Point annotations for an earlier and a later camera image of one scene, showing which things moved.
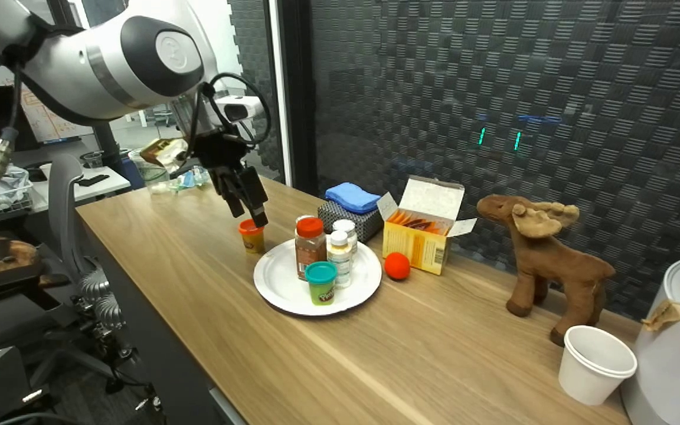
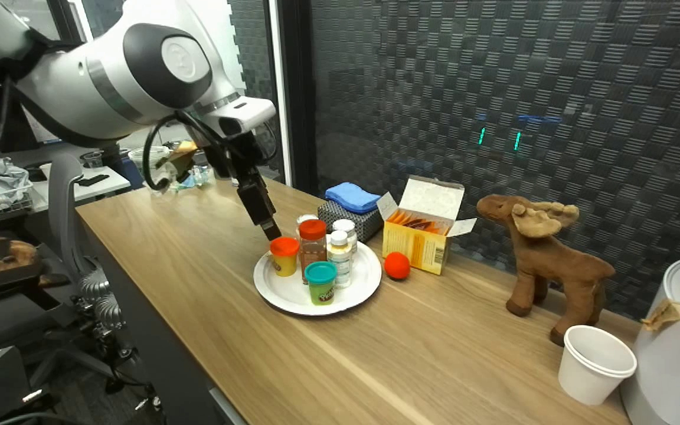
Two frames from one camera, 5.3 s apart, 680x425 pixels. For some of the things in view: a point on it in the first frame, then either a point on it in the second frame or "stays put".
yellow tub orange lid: x=250 y=233 to x=284 y=252
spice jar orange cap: x=309 y=240 stays put
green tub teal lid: x=321 y=281 stays put
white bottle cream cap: x=340 y=247 stays put
